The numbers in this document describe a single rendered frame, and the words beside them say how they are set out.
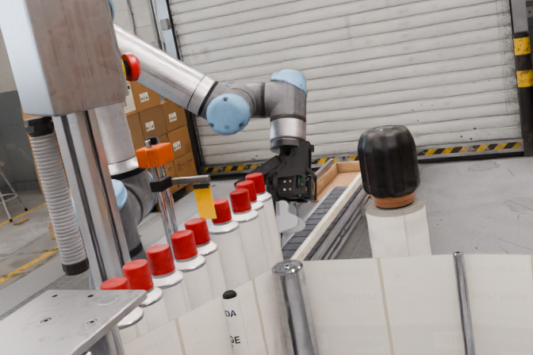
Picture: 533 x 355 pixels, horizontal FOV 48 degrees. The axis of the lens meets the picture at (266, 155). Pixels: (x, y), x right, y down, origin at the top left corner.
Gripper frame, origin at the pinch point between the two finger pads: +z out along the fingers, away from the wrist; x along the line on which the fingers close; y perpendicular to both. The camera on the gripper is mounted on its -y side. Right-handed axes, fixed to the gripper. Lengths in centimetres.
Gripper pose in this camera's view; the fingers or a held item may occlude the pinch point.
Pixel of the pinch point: (276, 242)
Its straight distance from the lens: 119.6
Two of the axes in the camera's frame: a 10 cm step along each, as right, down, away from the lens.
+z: -0.2, 9.6, -2.7
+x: 4.1, 2.6, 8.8
